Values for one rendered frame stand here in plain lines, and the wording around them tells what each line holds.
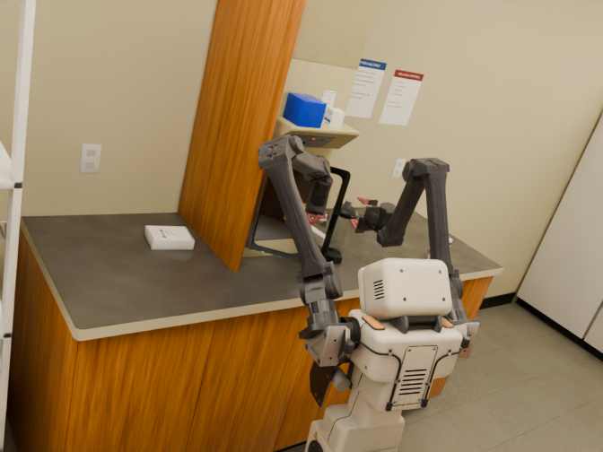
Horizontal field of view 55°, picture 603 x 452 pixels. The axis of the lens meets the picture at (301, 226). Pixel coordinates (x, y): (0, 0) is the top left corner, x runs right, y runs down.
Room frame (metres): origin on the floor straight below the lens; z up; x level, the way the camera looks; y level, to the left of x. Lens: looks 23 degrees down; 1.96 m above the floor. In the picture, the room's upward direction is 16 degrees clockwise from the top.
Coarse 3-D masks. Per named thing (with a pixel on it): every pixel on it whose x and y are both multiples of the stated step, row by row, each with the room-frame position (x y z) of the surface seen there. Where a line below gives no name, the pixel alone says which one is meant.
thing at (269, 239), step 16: (336, 176) 1.97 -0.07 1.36; (272, 192) 1.96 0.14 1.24; (304, 192) 1.97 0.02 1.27; (336, 192) 1.97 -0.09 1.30; (272, 208) 1.96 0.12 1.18; (336, 208) 1.97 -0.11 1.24; (256, 224) 1.96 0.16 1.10; (272, 224) 1.96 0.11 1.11; (320, 224) 1.97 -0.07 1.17; (256, 240) 1.96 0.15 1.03; (272, 240) 1.96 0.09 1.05; (288, 240) 1.97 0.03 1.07; (320, 240) 1.97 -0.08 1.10; (288, 256) 1.97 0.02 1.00
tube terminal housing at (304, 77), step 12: (300, 60) 2.00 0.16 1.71; (288, 72) 1.98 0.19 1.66; (300, 72) 2.01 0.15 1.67; (312, 72) 2.04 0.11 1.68; (324, 72) 2.08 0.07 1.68; (336, 72) 2.12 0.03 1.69; (348, 72) 2.15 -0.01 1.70; (288, 84) 1.99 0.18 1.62; (300, 84) 2.02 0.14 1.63; (312, 84) 2.05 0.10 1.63; (324, 84) 2.09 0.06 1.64; (336, 84) 2.13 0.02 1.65; (348, 84) 2.16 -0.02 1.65; (336, 96) 2.14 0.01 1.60; (348, 96) 2.17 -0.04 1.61; (336, 108) 2.15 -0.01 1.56; (324, 156) 2.15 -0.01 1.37; (252, 252) 2.00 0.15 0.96
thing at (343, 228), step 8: (352, 216) 2.15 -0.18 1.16; (336, 224) 2.15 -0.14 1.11; (344, 224) 2.15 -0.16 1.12; (336, 232) 2.15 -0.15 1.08; (344, 232) 2.15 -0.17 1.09; (336, 240) 2.15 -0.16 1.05; (344, 240) 2.16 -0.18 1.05; (328, 248) 2.15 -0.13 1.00; (336, 248) 2.15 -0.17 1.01; (344, 248) 2.17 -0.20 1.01; (336, 256) 2.15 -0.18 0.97
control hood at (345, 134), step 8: (280, 120) 1.94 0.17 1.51; (280, 128) 1.92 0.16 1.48; (288, 128) 1.89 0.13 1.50; (296, 128) 1.89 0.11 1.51; (304, 128) 1.92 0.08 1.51; (312, 128) 1.94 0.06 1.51; (320, 128) 1.97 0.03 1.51; (328, 128) 2.01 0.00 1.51; (336, 128) 2.04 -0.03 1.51; (344, 128) 2.08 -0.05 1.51; (352, 128) 2.12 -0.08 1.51; (272, 136) 1.95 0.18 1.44; (280, 136) 1.92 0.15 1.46; (328, 136) 2.02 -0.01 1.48; (336, 136) 2.04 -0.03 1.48; (344, 136) 2.06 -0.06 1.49; (352, 136) 2.08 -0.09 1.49; (328, 144) 2.09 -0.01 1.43; (336, 144) 2.11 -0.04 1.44; (344, 144) 2.13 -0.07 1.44
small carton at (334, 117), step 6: (330, 108) 2.07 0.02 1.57; (330, 114) 2.05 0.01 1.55; (336, 114) 2.04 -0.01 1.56; (342, 114) 2.06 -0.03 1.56; (324, 120) 2.07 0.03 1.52; (330, 120) 2.04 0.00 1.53; (336, 120) 2.05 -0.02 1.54; (342, 120) 2.06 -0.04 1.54; (330, 126) 2.04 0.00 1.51; (336, 126) 2.05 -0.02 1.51
